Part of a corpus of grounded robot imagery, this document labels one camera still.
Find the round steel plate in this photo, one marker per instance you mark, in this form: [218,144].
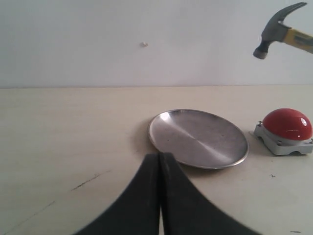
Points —
[198,139]

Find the black yellow claw hammer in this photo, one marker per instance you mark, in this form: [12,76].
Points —
[277,31]

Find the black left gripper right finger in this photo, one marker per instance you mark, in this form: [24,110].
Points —
[185,210]

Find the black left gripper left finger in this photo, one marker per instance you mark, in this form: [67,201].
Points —
[137,210]

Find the white wall hook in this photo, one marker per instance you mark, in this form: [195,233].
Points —
[144,44]

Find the red dome push button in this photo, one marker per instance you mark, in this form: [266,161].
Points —
[285,131]

